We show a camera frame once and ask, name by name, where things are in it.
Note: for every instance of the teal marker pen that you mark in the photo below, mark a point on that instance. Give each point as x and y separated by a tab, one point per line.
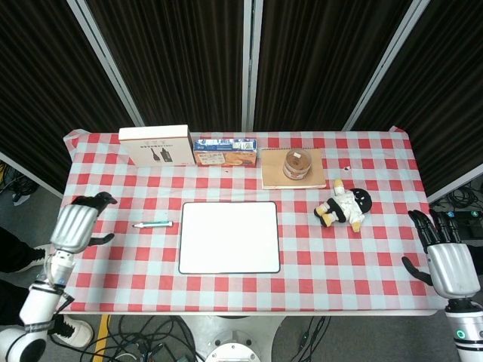
152	224

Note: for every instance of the blue orange biscuit box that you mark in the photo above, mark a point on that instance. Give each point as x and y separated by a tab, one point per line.
225	152

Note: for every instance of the white drawing board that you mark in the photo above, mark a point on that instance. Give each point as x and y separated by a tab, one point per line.
229	237

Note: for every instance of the clear round plastic container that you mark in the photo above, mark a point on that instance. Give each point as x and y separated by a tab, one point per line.
299	164

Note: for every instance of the black folding partition screen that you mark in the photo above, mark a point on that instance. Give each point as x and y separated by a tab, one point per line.
241	64

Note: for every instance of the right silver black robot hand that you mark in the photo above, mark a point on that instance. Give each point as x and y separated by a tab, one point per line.
451	265

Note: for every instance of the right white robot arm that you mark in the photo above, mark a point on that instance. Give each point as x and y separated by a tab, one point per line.
466	330

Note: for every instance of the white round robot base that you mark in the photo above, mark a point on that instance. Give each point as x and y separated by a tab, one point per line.
234	345

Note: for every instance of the red white checkered tablecloth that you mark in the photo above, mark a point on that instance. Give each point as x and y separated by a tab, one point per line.
241	241

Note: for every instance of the black white plush doll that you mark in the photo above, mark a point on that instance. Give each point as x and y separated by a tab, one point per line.
345	207

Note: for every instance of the white sneaker black trim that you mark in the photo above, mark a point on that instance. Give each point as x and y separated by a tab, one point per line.
71	332
35	256

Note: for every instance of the yellow floor tape strip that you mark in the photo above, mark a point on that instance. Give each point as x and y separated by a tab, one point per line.
101	337

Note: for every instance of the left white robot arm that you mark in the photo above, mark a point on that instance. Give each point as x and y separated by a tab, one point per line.
35	307

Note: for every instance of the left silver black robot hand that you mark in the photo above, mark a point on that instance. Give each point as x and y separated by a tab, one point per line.
73	228

